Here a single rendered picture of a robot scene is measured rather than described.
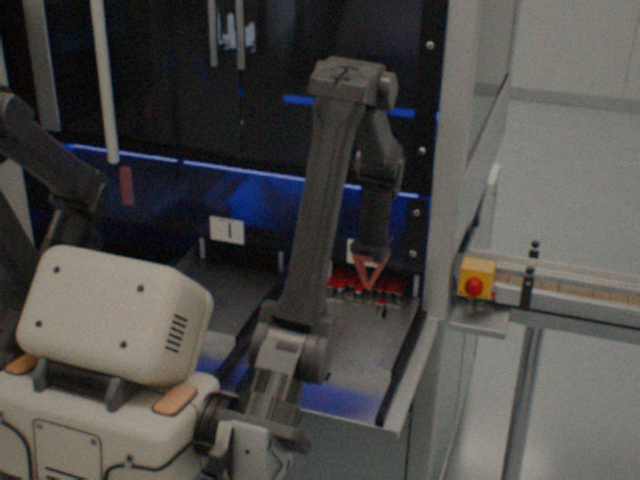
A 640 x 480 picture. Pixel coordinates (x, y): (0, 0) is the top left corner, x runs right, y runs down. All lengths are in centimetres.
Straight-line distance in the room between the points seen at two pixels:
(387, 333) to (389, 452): 43
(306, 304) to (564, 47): 537
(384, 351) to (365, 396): 16
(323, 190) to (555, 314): 100
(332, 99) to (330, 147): 6
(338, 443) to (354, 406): 57
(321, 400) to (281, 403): 56
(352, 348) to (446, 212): 35
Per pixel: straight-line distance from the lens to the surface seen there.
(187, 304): 107
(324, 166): 107
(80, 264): 109
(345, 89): 107
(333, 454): 222
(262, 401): 107
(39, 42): 203
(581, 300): 194
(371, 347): 178
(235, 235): 194
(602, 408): 320
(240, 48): 171
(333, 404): 162
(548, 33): 634
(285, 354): 110
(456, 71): 165
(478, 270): 180
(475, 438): 295
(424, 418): 206
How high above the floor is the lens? 190
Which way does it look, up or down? 28 degrees down
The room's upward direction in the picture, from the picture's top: 1 degrees clockwise
